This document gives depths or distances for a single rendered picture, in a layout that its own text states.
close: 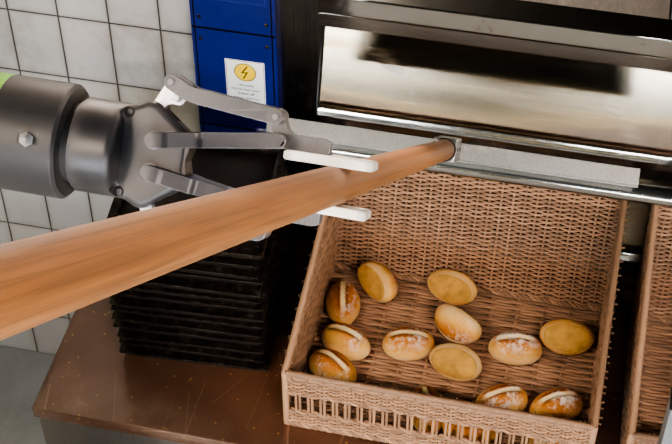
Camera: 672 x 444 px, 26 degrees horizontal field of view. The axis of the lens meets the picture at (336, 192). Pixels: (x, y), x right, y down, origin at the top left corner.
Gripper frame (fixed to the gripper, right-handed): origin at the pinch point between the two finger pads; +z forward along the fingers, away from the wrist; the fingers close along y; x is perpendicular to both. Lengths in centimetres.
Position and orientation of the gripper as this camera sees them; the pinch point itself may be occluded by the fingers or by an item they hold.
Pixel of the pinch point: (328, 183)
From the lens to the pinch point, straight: 112.2
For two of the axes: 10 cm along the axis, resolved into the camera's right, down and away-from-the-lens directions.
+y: -1.5, 9.9, 0.8
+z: 9.8, 1.6, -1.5
